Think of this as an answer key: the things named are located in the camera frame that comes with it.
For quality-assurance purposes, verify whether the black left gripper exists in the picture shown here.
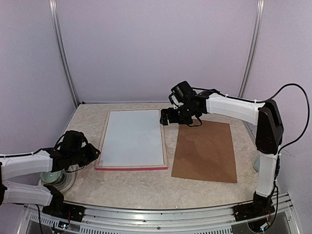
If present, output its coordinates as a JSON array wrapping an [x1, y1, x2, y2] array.
[[69, 143, 100, 167]]

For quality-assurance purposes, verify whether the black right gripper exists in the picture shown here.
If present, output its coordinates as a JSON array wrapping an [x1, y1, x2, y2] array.
[[160, 102, 197, 126]]

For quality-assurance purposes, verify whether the brown cardboard backing board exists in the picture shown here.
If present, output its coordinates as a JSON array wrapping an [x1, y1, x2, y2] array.
[[172, 120, 237, 183]]

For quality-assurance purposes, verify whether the pink wooden picture frame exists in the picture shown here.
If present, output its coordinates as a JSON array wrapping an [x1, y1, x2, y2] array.
[[95, 108, 169, 171]]

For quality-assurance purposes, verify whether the dark landscape photo print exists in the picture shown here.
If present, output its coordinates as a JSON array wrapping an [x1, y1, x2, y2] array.
[[99, 110, 164, 166]]

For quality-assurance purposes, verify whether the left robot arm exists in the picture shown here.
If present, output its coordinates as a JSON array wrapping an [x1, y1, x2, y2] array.
[[0, 130, 100, 217]]

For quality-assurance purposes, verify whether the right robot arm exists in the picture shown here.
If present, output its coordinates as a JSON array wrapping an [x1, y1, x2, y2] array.
[[160, 81, 284, 221]]

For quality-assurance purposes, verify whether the green ceramic bowl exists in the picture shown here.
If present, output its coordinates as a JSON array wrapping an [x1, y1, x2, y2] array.
[[40, 171, 62, 184]]

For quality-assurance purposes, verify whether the light blue ceramic mug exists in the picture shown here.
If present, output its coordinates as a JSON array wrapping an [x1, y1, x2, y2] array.
[[253, 156, 260, 172]]

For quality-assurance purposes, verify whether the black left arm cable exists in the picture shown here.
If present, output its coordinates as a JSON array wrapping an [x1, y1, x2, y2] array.
[[24, 134, 71, 154]]

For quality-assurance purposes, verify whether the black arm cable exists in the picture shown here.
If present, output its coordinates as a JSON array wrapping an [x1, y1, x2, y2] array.
[[192, 83, 309, 156], [24, 134, 71, 154]]

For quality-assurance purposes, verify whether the aluminium front rail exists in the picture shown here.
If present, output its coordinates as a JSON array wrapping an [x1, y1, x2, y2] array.
[[17, 193, 302, 234]]

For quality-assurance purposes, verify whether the right aluminium corner post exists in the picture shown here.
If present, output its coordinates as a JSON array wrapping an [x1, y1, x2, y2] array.
[[238, 0, 265, 98]]

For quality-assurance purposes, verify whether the aluminium corner post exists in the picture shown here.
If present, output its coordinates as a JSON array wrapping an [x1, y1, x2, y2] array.
[[48, 0, 79, 108], [238, 0, 265, 98]]

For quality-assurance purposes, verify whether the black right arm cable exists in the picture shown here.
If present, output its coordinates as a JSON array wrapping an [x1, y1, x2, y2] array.
[[192, 83, 309, 156]]

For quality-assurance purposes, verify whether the left aluminium corner post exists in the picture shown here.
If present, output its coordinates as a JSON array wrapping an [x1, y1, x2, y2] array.
[[48, 0, 79, 108]]

